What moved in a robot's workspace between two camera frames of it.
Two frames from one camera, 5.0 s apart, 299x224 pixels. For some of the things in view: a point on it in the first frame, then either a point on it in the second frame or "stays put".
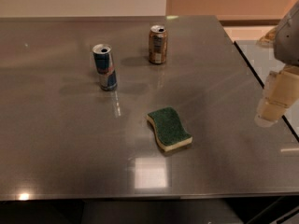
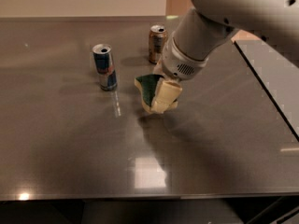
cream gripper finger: [281, 91] → [165, 96]
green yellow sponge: [170, 132] → [147, 85]
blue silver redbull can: [105, 66] stays put
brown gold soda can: [158, 44] stays put
